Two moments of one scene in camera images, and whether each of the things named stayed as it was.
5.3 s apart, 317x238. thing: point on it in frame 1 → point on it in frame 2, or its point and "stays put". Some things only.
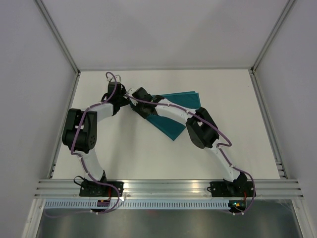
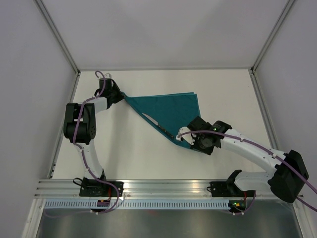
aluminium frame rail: (168, 189) stays put
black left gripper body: (122, 98) → (115, 93)
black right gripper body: (138, 108) → (200, 145)
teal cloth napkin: (168, 125) stays put
